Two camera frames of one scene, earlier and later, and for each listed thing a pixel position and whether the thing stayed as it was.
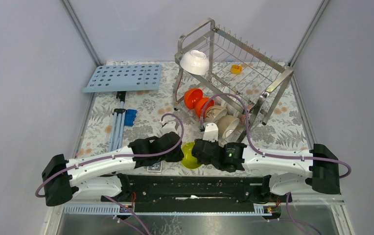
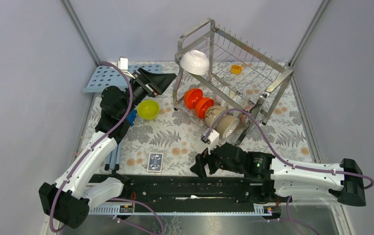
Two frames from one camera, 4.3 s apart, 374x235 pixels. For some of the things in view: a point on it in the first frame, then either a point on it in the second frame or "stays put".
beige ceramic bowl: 226,125 stays put
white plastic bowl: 195,61 stays put
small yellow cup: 236,69 stays put
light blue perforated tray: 125,78 stays put
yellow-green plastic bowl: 189,161 → 148,109
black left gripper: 177,157 → 159,81
